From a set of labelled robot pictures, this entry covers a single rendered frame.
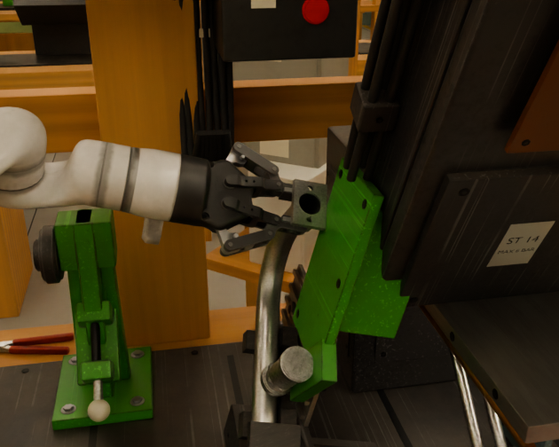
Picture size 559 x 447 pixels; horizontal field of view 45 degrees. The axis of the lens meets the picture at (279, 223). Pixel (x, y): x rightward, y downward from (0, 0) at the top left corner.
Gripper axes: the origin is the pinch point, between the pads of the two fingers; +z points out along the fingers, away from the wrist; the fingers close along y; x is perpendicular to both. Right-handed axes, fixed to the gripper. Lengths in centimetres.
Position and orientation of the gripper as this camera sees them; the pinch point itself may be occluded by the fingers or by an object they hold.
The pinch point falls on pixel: (295, 209)
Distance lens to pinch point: 77.3
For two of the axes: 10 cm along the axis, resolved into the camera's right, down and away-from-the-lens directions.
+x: -3.1, 3.4, 8.9
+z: 9.5, 1.6, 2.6
